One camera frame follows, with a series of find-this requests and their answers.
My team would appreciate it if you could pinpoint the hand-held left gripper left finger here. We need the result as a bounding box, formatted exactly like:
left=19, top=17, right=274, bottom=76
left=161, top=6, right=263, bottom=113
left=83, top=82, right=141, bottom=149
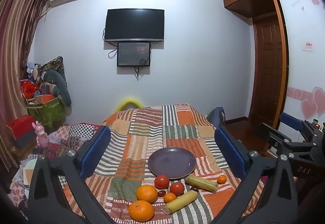
left=28, top=125, right=112, bottom=224

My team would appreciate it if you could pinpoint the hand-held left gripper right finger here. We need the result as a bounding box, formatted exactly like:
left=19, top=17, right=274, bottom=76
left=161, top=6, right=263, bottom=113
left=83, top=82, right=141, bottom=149
left=214, top=126, right=299, bottom=224

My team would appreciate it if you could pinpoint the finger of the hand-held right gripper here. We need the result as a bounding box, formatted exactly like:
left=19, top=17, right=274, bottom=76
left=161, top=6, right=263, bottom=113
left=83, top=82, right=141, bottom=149
left=280, top=113, right=316, bottom=143
left=256, top=123, right=318, bottom=161

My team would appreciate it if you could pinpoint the purple plate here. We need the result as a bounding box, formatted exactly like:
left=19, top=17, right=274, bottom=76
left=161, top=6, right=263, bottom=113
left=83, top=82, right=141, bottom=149
left=148, top=147, right=197, bottom=180

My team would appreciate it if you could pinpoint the red tomato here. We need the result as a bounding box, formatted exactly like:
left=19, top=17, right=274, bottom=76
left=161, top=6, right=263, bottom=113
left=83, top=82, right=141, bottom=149
left=154, top=175, right=170, bottom=189
left=169, top=182, right=184, bottom=196

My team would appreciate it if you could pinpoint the yellow corn cob with stalk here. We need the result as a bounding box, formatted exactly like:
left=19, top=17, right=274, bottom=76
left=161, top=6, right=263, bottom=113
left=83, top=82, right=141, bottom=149
left=161, top=190, right=198, bottom=214

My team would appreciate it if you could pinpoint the large orange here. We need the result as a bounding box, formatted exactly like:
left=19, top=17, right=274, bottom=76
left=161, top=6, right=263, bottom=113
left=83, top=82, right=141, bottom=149
left=128, top=200, right=155, bottom=222
left=136, top=185, right=158, bottom=204

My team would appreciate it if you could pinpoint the blue bag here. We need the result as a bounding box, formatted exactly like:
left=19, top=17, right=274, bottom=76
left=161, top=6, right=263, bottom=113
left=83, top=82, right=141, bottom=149
left=206, top=107, right=226, bottom=128

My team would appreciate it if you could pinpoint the striped patchwork blanket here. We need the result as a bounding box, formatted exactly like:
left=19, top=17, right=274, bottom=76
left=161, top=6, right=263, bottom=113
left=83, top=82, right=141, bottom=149
left=61, top=104, right=266, bottom=224

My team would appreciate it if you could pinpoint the white wardrobe door with hearts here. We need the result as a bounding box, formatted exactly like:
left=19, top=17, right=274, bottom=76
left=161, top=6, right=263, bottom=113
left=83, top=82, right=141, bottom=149
left=275, top=0, right=325, bottom=138

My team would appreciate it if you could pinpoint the pink doll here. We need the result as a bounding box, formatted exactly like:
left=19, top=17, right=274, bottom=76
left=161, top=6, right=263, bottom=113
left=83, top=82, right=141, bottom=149
left=32, top=121, right=49, bottom=149

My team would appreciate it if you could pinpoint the brown wooden door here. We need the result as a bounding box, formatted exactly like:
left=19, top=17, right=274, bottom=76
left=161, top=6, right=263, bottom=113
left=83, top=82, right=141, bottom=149
left=252, top=14, right=287, bottom=128

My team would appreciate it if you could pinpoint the green storage box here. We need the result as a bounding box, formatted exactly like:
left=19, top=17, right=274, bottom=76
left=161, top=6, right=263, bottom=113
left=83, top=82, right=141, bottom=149
left=27, top=96, right=66, bottom=128

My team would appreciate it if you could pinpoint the grey plush toy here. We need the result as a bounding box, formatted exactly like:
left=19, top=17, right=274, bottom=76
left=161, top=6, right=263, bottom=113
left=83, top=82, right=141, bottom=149
left=42, top=69, right=72, bottom=107

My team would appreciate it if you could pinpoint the red box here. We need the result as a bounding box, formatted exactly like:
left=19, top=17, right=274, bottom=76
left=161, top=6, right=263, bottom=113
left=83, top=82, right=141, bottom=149
left=6, top=115, right=37, bottom=139

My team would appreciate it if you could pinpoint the red plastic bag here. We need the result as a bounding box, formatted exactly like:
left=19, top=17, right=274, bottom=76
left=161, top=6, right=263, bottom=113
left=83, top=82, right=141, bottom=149
left=21, top=82, right=41, bottom=99

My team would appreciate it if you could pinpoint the patterned dark cushion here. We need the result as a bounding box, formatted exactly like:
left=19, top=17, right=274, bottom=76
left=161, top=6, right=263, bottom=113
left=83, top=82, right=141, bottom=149
left=41, top=56, right=67, bottom=82

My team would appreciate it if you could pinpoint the striped brown curtain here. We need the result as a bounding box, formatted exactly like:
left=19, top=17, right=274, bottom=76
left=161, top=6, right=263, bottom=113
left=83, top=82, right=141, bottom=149
left=0, top=0, right=51, bottom=171

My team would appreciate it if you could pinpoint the yellow ring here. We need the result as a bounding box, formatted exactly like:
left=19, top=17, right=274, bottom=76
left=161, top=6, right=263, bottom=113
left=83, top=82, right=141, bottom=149
left=115, top=98, right=144, bottom=113

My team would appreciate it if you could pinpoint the small wall monitor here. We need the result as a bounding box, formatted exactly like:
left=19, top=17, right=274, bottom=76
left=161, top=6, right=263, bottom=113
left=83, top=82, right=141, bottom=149
left=117, top=42, right=151, bottom=67

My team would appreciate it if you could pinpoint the black wall television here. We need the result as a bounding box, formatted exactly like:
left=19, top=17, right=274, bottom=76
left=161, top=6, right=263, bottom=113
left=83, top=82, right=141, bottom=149
left=105, top=9, right=165, bottom=42

